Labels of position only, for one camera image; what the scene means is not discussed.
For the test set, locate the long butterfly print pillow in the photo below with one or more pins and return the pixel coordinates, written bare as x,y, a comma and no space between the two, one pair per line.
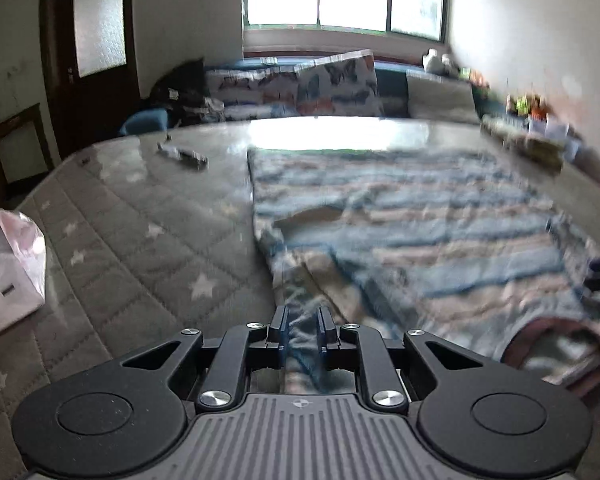
254,94

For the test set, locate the dark wooden side table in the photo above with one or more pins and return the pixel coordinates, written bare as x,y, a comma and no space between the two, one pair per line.
25,159

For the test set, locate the brown green plush toys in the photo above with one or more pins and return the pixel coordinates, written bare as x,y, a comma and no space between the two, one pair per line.
527,105

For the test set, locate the black bag on sofa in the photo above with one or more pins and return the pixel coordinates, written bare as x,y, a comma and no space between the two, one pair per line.
183,93

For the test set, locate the large butterfly print pillow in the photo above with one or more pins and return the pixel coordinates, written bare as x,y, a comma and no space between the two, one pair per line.
339,85

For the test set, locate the clear plastic storage box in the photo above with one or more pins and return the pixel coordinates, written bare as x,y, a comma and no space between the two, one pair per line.
558,132

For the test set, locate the yellow folded garment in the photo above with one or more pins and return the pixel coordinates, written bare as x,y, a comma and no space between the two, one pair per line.
545,153

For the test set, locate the blue striped knit garment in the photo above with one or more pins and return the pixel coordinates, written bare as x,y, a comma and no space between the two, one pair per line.
449,242

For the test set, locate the blue corner sofa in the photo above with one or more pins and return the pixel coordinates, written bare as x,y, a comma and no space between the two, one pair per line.
391,85

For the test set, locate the pink white storage bag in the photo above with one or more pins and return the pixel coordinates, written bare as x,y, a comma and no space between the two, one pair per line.
22,268

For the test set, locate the grey quilted star table cover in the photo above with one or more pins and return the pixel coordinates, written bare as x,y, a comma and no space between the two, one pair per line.
148,358

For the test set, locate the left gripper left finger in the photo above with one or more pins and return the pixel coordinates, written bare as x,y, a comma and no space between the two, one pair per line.
277,341

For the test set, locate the dark wooden door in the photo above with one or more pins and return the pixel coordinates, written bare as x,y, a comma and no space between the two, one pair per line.
89,68

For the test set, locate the white black plush toy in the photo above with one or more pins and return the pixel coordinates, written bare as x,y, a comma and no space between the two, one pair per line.
441,64

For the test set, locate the black pen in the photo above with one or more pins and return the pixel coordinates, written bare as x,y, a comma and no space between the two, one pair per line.
185,156

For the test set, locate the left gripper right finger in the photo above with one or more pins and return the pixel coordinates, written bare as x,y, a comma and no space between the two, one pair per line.
327,336

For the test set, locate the grey square cushion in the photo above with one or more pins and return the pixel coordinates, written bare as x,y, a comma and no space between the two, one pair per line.
440,99

